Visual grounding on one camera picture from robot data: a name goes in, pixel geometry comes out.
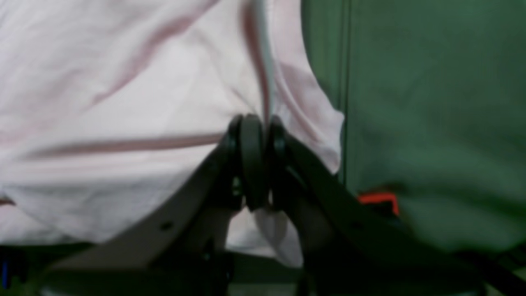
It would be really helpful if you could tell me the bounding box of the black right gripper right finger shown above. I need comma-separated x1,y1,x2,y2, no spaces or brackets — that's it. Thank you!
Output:
268,116,484,288

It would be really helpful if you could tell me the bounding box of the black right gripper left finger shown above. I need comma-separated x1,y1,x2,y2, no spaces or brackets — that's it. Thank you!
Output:
52,115,265,272

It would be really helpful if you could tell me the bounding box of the pink t-shirt black print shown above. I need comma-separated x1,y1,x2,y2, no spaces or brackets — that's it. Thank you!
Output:
0,0,344,246

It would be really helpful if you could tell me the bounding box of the red clamp right edge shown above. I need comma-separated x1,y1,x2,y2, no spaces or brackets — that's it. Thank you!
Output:
358,192,400,217

